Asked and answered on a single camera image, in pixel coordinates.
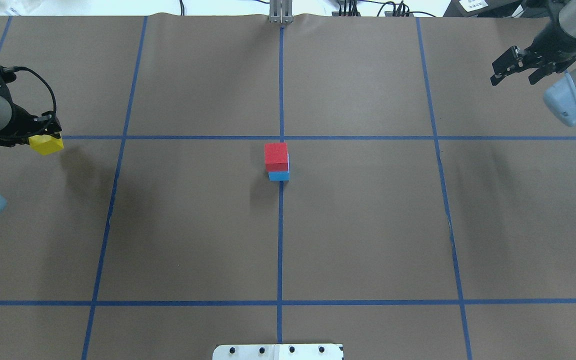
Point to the red wooden block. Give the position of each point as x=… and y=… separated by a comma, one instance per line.
x=276, y=157

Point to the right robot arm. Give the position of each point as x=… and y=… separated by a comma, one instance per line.
x=560, y=98

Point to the yellow wooden block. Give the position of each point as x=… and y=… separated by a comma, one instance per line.
x=46, y=144

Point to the blue wooden block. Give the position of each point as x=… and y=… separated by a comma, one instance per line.
x=279, y=176

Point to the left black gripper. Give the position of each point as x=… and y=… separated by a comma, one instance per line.
x=19, y=126

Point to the white mount base plate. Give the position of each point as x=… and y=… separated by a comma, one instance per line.
x=294, y=351

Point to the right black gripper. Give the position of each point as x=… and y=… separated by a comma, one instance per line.
x=546, y=47

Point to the aluminium frame post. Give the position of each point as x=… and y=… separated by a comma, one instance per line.
x=280, y=12

